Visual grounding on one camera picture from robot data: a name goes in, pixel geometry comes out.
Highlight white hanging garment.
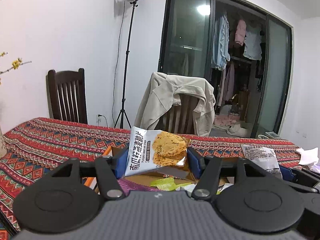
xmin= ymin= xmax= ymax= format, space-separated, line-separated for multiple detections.
xmin=243 ymin=25 xmax=262 ymax=61

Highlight pink hanging garment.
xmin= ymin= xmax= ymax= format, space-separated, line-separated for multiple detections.
xmin=234 ymin=19 xmax=246 ymax=46

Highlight orange cardboard box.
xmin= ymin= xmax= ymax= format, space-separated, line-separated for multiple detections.
xmin=83 ymin=146 xmax=241 ymax=193

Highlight white floral ceramic vase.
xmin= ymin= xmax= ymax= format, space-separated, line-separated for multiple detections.
xmin=0 ymin=128 xmax=7 ymax=158

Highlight chair with beige jacket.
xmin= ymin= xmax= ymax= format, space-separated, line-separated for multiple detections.
xmin=156 ymin=94 xmax=199 ymax=134

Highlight yellow flower branches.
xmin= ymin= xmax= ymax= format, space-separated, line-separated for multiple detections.
xmin=0 ymin=57 xmax=32 ymax=84

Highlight silver white snack packet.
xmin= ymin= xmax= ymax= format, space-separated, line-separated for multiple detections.
xmin=241 ymin=144 xmax=283 ymax=179

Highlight patterned red tablecloth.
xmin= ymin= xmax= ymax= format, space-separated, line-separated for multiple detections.
xmin=0 ymin=116 xmax=320 ymax=240

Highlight white tissue paper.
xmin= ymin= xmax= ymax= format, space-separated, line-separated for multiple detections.
xmin=296 ymin=147 xmax=319 ymax=166

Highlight pumpkin crisp snack packet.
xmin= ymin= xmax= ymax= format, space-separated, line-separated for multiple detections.
xmin=124 ymin=126 xmax=190 ymax=177

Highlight beige jacket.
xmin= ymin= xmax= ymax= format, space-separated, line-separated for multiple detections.
xmin=135 ymin=72 xmax=216 ymax=137

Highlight studio light on stand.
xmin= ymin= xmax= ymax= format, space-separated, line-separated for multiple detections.
xmin=114 ymin=0 xmax=139 ymax=129

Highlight light blue hanging shirt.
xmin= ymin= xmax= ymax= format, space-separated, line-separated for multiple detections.
xmin=212 ymin=11 xmax=230 ymax=70

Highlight green white snack packet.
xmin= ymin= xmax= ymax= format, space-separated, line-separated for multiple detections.
xmin=150 ymin=177 xmax=196 ymax=192

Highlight dark wooden chair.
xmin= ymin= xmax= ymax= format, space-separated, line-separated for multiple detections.
xmin=47 ymin=68 xmax=88 ymax=124

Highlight pink snack packet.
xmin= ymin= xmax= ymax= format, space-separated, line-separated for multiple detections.
xmin=118 ymin=179 xmax=155 ymax=196

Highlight dark framed glass door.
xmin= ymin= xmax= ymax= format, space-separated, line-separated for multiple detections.
xmin=158 ymin=0 xmax=292 ymax=138

